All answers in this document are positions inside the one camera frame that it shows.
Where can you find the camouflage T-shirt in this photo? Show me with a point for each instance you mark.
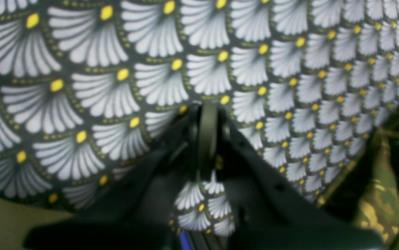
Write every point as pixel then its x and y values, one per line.
pixel 366 194

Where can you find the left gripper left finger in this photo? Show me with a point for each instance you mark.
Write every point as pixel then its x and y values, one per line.
pixel 135 213

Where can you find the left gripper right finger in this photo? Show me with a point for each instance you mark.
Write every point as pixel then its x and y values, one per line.
pixel 269 214

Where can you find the purple fan-pattern tablecloth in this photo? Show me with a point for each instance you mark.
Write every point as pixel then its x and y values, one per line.
pixel 87 85

